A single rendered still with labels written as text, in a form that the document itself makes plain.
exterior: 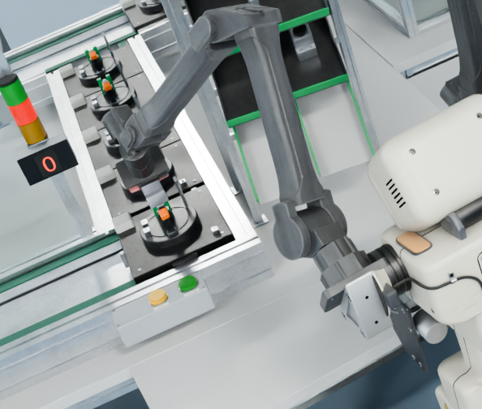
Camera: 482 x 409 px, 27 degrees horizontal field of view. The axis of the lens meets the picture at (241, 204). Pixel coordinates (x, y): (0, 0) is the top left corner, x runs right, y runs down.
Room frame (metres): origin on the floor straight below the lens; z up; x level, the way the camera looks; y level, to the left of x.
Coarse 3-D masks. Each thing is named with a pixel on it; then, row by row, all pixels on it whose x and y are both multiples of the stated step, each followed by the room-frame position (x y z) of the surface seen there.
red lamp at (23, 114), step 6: (24, 102) 2.05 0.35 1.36; (30, 102) 2.06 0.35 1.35; (12, 108) 2.05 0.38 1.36; (18, 108) 2.05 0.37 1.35; (24, 108) 2.05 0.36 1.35; (30, 108) 2.06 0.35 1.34; (12, 114) 2.06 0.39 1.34; (18, 114) 2.05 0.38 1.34; (24, 114) 2.05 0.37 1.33; (30, 114) 2.05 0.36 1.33; (36, 114) 2.06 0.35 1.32; (18, 120) 2.05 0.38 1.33; (24, 120) 2.05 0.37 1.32; (30, 120) 2.05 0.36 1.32
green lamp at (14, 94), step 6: (18, 78) 2.07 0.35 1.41; (12, 84) 2.05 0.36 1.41; (18, 84) 2.06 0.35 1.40; (0, 90) 2.06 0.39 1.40; (6, 90) 2.05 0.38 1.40; (12, 90) 2.05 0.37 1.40; (18, 90) 2.05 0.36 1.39; (24, 90) 2.07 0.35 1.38; (6, 96) 2.05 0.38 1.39; (12, 96) 2.05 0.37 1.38; (18, 96) 2.05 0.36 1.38; (24, 96) 2.06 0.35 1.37; (6, 102) 2.06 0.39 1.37; (12, 102) 2.05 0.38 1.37; (18, 102) 2.05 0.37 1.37
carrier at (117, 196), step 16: (176, 144) 2.33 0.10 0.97; (176, 160) 2.26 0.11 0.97; (112, 176) 2.29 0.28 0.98; (176, 176) 2.18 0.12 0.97; (192, 176) 2.15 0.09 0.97; (112, 192) 2.23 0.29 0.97; (128, 192) 2.18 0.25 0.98; (176, 192) 2.11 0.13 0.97; (112, 208) 2.15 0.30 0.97; (128, 208) 2.13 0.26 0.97; (144, 208) 2.10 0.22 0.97
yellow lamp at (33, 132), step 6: (36, 120) 2.05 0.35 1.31; (18, 126) 2.06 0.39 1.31; (24, 126) 2.05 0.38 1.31; (30, 126) 2.05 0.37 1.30; (36, 126) 2.05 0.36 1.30; (42, 126) 2.07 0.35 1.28; (24, 132) 2.05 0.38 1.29; (30, 132) 2.05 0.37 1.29; (36, 132) 2.05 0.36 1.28; (42, 132) 2.06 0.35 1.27; (24, 138) 2.06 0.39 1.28; (30, 138) 2.05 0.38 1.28; (36, 138) 2.05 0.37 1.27; (42, 138) 2.05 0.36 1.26
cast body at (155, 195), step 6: (144, 186) 1.95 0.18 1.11; (150, 186) 1.95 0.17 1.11; (156, 186) 1.95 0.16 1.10; (144, 192) 1.95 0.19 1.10; (150, 192) 1.95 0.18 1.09; (156, 192) 1.95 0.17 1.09; (162, 192) 1.94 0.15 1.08; (150, 198) 1.94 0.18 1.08; (156, 198) 1.94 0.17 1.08; (162, 198) 1.94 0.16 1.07; (150, 204) 1.94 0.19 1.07; (156, 204) 1.94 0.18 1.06
